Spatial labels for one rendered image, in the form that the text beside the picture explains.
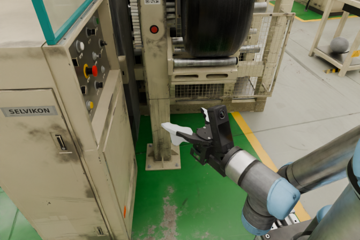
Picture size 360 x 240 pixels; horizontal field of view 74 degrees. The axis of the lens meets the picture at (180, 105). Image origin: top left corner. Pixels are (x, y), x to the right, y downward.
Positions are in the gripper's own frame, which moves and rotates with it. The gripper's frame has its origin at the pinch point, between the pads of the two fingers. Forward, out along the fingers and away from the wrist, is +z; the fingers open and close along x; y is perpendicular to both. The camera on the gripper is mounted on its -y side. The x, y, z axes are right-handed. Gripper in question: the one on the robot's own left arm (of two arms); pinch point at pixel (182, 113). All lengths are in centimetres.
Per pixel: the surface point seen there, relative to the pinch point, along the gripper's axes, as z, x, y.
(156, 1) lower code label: 59, 31, -18
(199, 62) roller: 40, 47, 9
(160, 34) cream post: 58, 34, -2
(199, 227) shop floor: 6, 33, 103
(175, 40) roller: 70, 55, 8
